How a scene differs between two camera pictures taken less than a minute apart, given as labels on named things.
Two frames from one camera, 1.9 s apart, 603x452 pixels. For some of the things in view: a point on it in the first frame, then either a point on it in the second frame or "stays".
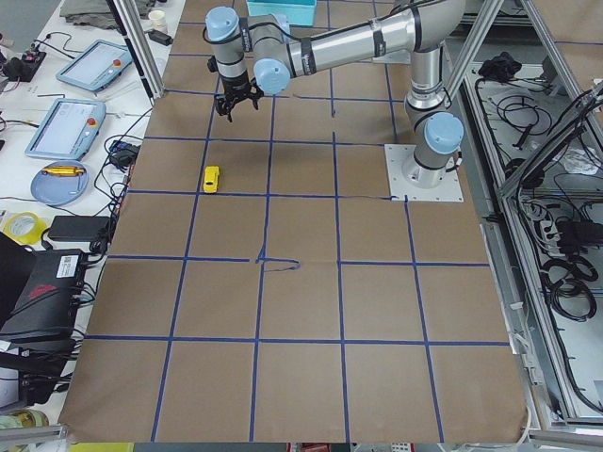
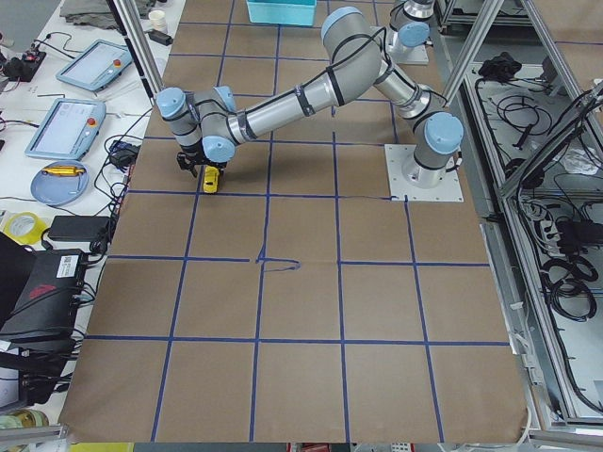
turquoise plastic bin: [298, 12] stays
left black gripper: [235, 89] -> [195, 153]
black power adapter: [78, 228] stays
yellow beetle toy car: [211, 179] stays
